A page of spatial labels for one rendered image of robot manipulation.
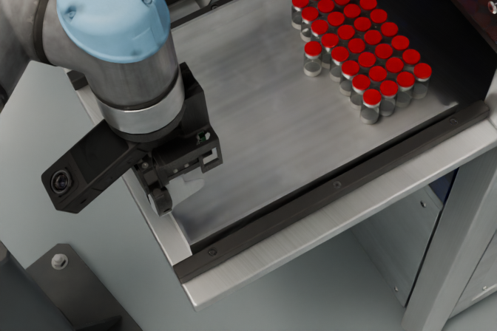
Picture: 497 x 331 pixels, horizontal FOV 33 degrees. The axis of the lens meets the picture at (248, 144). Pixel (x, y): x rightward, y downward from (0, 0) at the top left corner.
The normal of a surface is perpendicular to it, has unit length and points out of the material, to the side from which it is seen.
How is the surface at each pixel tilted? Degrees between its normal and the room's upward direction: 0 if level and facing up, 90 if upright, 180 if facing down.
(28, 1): 20
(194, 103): 90
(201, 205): 0
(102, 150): 28
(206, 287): 0
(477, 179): 90
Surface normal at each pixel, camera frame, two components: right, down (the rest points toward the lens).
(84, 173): -0.44, -0.20
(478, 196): -0.87, 0.45
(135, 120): 0.02, 0.88
